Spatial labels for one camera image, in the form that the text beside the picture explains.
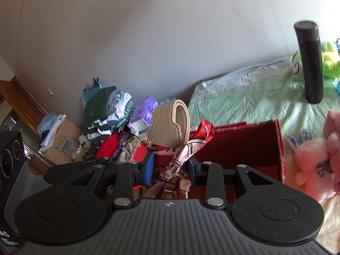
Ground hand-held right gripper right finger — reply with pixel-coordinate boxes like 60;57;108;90
188;156;289;210

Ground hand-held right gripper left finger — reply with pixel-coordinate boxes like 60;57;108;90
44;153;155;210

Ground red cardboard box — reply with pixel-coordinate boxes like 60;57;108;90
190;119;289;201

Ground pale folded cloth pile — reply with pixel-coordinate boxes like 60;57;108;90
37;113;67;146

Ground brown cardboard box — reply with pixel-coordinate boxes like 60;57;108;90
44;118;88;165

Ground purple tissue pack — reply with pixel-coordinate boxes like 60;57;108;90
128;95;158;136

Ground wooden door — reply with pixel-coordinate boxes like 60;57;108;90
0;76;51;139

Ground white blue patterned clothes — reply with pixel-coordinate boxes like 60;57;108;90
106;90;136;133

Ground green bed sheet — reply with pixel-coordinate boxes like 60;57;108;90
187;56;340;144

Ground blue garment with metal clips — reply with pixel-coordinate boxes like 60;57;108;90
83;78;103;101

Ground pink plush toy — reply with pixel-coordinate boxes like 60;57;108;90
293;109;340;200

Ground black thermos bottle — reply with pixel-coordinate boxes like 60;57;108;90
293;20;324;104

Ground green frog plush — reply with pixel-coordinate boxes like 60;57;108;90
292;41;340;81

